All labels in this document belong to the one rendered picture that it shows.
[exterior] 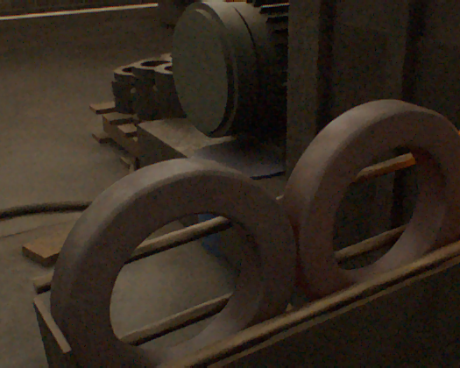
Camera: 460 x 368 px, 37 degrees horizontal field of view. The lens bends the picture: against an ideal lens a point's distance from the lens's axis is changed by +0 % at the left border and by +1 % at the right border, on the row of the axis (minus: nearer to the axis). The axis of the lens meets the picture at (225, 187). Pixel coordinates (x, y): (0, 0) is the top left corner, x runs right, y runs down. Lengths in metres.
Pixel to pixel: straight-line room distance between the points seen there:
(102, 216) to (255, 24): 1.48
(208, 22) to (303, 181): 1.37
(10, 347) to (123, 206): 1.27
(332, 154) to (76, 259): 0.20
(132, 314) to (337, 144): 1.26
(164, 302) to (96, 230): 1.33
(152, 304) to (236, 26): 0.75
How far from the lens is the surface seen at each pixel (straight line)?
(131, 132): 2.61
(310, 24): 1.30
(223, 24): 1.84
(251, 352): 0.51
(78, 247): 0.45
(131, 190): 0.45
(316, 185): 0.51
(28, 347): 1.68
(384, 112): 0.54
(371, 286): 0.56
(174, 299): 1.78
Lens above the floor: 0.93
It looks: 22 degrees down
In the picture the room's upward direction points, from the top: 1 degrees counter-clockwise
